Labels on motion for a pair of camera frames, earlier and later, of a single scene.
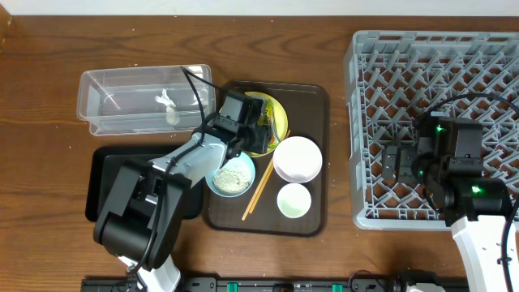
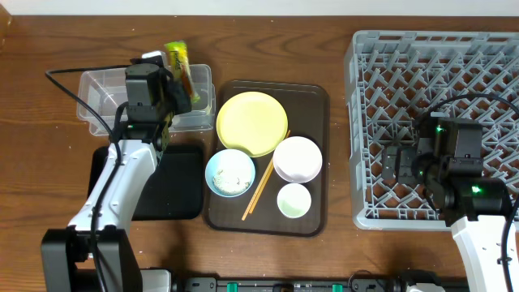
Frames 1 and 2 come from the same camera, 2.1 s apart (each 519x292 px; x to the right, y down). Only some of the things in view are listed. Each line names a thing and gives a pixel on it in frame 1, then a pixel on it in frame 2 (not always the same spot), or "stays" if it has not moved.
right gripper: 405,155 stays
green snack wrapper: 268,120 -> 179,65
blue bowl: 234,178 stays
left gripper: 263,145 -> 181,92
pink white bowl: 298,160 stays
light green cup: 293,200 stays
